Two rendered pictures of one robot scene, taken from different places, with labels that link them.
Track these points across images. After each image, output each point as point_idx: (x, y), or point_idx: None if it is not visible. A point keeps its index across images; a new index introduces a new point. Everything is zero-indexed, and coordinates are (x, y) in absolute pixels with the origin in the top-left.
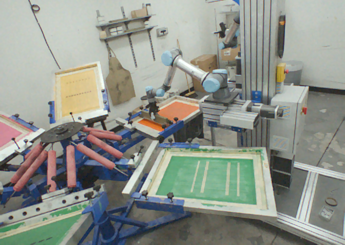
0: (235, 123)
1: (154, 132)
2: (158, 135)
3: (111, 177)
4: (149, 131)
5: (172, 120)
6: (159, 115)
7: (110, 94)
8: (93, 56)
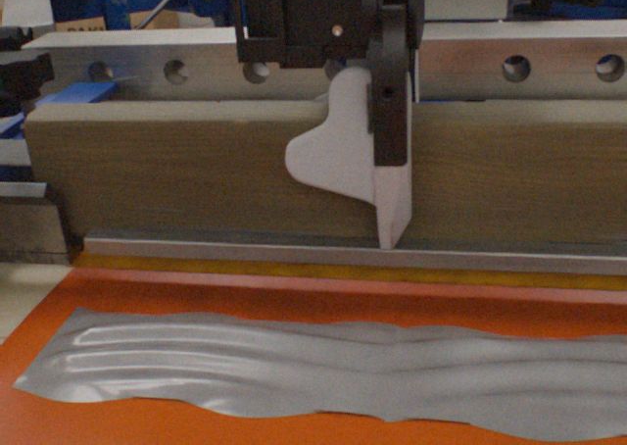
0: None
1: (98, 42)
2: (32, 41)
3: (214, 23)
4: (168, 36)
5: (99, 428)
6: (227, 109)
7: None
8: None
